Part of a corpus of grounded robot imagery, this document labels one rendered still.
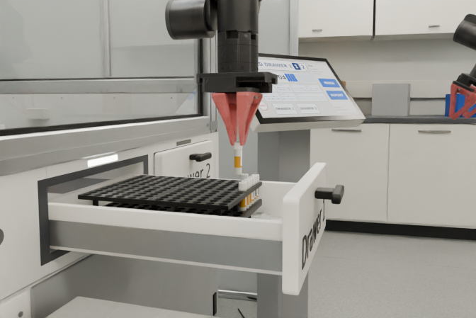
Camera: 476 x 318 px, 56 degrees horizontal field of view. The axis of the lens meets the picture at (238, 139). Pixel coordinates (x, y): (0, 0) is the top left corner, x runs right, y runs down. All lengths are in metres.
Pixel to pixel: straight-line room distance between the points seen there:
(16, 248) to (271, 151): 1.12
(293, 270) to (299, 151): 1.15
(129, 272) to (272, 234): 0.39
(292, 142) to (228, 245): 1.09
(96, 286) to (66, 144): 0.24
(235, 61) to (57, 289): 0.40
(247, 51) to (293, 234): 0.25
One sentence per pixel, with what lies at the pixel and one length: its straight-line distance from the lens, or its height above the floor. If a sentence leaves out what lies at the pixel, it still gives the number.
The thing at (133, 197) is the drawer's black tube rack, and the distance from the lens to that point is 0.64.
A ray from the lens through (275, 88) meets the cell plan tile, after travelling 1.51.
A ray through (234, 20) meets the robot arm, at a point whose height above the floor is 1.14.
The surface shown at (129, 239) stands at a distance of 0.59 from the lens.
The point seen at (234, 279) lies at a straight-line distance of 2.45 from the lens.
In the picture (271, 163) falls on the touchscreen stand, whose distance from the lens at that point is 1.60.
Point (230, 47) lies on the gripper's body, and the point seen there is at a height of 1.10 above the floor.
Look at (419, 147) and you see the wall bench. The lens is 3.53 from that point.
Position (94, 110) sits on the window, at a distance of 0.75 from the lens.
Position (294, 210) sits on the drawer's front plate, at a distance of 0.49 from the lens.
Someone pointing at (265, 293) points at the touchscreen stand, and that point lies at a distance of 1.75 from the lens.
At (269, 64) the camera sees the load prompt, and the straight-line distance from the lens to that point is 1.60.
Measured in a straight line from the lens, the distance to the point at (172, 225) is 0.56.
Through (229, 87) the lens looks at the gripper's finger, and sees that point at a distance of 0.60.
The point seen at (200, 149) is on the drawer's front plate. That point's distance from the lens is 1.06.
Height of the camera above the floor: 1.03
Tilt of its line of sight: 5 degrees down
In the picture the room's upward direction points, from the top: straight up
